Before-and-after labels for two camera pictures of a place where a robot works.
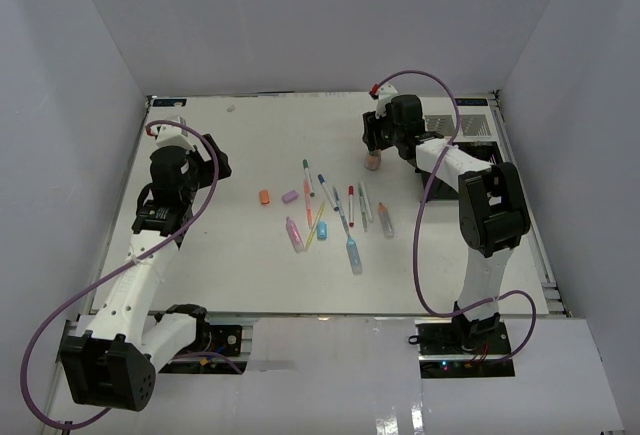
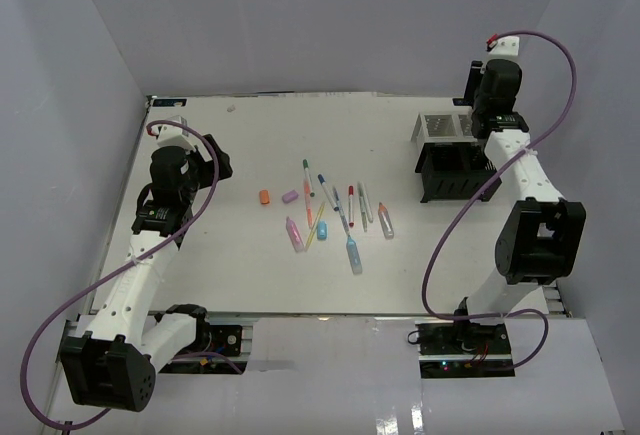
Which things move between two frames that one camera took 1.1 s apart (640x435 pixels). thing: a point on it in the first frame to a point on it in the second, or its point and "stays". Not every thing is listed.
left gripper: [206, 166] stays
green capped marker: [305, 165] stays
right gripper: [371, 127] to [474, 81]
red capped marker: [351, 206] stays
